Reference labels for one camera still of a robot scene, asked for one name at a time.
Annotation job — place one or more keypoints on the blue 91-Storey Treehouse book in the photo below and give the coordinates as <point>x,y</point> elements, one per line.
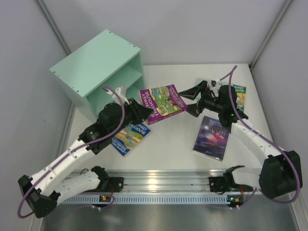
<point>129,137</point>

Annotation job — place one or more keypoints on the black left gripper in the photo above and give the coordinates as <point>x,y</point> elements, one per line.
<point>134,109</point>

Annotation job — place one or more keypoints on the aluminium mounting rail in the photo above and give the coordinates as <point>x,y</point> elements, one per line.
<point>166,181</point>

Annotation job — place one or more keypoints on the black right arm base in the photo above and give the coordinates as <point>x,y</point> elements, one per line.
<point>220,185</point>

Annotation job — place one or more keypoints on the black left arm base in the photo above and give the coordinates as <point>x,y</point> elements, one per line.
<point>114,184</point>

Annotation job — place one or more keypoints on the perforated grey cable duct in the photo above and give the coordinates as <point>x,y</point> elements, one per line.
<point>164,199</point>

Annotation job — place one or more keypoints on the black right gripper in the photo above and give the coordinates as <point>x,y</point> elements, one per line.
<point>202,99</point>

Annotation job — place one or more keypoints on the green Storey Treehouse book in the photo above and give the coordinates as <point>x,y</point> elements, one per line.
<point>241,96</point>

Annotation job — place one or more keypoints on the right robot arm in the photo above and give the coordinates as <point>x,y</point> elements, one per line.
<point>280,172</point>

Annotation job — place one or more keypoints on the mint green shelf cabinet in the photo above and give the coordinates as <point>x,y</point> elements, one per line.
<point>106,60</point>

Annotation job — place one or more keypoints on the dark Robinson Crusoe book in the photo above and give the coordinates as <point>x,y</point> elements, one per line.
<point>212,139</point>

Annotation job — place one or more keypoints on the purple 117-Storey Treehouse book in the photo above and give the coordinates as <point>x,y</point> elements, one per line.
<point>165,102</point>

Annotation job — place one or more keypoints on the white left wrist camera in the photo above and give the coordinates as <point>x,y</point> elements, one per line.
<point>121,92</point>

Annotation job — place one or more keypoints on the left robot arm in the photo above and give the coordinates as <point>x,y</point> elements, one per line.
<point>46,189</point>

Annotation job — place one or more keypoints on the pale green book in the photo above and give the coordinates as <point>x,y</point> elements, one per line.
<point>198,80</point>

